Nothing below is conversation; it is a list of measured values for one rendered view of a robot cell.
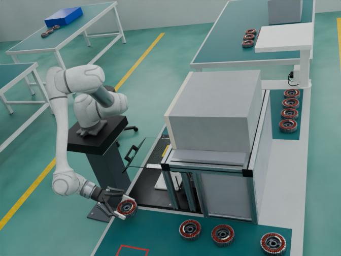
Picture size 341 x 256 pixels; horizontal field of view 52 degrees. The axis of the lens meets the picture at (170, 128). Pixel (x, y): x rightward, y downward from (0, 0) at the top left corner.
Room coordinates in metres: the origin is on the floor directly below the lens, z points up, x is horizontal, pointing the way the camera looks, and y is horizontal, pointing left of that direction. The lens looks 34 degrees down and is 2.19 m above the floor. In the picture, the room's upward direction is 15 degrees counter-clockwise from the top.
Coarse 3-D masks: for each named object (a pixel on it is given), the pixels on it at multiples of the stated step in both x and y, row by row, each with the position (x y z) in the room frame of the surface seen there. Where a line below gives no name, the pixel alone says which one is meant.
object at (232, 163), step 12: (264, 96) 1.65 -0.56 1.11; (264, 108) 1.54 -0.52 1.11; (264, 120) 1.48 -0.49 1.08; (168, 156) 1.35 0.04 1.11; (180, 156) 1.32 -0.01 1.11; (192, 156) 1.30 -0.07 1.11; (204, 156) 1.28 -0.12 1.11; (216, 156) 1.25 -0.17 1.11; (228, 156) 1.23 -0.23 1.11; (240, 156) 1.21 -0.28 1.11; (252, 156) 1.19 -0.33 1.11; (168, 168) 1.29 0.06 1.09; (180, 168) 1.26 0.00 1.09; (192, 168) 1.23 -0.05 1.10; (204, 168) 1.21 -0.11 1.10; (216, 168) 1.18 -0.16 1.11; (228, 168) 1.16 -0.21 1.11; (240, 168) 1.14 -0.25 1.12; (252, 168) 1.12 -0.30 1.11
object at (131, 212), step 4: (124, 200) 1.42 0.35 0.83; (128, 200) 1.41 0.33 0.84; (132, 200) 1.41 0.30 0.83; (120, 204) 1.40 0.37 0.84; (124, 204) 1.40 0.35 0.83; (128, 204) 1.40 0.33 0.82; (132, 204) 1.38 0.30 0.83; (136, 204) 1.37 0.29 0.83; (120, 208) 1.37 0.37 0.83; (124, 208) 1.37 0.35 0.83; (128, 208) 1.36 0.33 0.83; (132, 208) 1.34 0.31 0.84; (136, 208) 1.35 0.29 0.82; (120, 212) 1.34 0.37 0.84; (124, 212) 1.33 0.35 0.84; (128, 212) 1.32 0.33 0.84; (132, 212) 1.32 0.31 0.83; (136, 212) 1.34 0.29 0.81; (128, 216) 1.31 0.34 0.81
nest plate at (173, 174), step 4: (172, 172) 1.60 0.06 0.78; (160, 176) 1.60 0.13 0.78; (172, 176) 1.57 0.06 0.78; (180, 176) 1.55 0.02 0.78; (160, 180) 1.56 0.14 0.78; (180, 180) 1.52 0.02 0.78; (156, 184) 1.54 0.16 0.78; (160, 184) 1.53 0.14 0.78; (164, 184) 1.52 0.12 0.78; (176, 184) 1.49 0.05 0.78; (180, 184) 1.49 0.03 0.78; (156, 188) 1.51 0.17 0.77; (160, 188) 1.50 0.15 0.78; (164, 188) 1.49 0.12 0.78; (176, 188) 1.46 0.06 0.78
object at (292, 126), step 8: (288, 96) 2.09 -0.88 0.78; (296, 96) 2.06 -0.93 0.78; (288, 104) 1.98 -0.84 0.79; (296, 104) 1.96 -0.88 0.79; (288, 112) 1.90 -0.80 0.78; (296, 112) 1.86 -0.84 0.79; (288, 120) 1.81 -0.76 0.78; (280, 128) 1.76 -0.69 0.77; (288, 128) 1.73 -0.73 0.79; (296, 128) 1.73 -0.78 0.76
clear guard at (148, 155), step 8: (144, 144) 1.57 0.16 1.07; (152, 144) 1.55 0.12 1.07; (160, 144) 1.53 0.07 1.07; (168, 144) 1.51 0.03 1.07; (136, 152) 1.51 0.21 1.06; (144, 152) 1.49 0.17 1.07; (152, 152) 1.48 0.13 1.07; (160, 152) 1.46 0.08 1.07; (136, 160) 1.45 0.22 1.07; (144, 160) 1.43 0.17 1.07; (152, 160) 1.41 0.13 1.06; (160, 160) 1.40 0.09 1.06; (152, 168) 1.35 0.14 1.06; (160, 168) 1.33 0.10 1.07
